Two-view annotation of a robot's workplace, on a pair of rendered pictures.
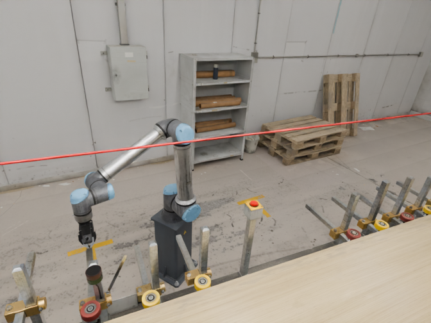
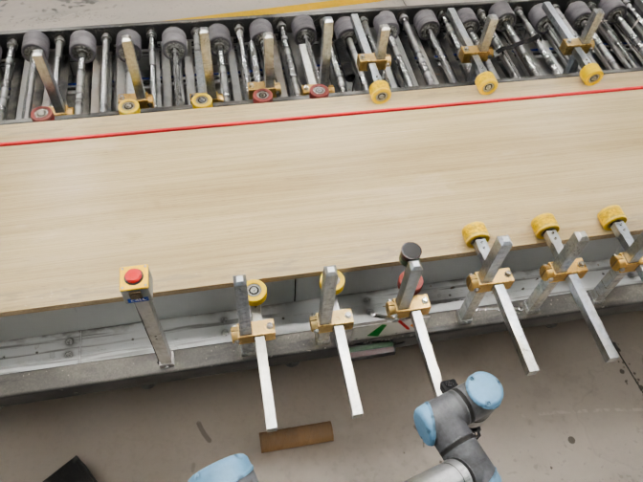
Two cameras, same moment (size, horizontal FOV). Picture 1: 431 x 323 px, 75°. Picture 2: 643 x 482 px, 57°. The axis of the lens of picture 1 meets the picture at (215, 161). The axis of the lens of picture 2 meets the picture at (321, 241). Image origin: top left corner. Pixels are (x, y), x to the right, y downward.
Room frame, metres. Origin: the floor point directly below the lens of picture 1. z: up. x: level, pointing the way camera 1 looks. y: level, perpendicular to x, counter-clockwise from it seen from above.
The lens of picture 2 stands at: (1.78, 0.38, 2.50)
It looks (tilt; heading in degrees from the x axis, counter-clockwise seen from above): 55 degrees down; 190
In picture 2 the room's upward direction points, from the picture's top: 5 degrees clockwise
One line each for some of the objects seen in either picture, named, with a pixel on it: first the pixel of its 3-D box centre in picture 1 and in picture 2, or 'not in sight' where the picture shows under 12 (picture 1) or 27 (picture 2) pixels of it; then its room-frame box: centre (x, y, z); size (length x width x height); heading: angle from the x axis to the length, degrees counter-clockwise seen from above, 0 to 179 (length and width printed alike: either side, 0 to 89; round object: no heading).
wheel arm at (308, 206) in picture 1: (327, 223); not in sight; (1.51, -0.80, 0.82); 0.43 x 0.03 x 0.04; 25
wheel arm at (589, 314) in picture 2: not in sight; (576, 286); (0.64, 1.00, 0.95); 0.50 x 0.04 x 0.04; 25
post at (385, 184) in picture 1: (374, 210); not in sight; (1.55, -1.10, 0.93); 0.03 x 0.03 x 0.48; 25
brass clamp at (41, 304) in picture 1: (26, 307); (489, 280); (0.70, 0.73, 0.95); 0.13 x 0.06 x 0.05; 115
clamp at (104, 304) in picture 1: (95, 304); (407, 305); (0.80, 0.50, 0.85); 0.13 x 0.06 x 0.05; 115
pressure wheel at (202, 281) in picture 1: (202, 288); (254, 297); (0.91, 0.02, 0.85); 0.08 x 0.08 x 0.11
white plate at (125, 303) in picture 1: (109, 307); (389, 329); (0.85, 0.47, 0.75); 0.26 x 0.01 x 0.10; 115
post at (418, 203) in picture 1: (418, 203); not in sight; (1.76, -1.56, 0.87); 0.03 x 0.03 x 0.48; 25
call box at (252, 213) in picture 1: (253, 210); (137, 284); (1.13, -0.21, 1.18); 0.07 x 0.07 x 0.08; 25
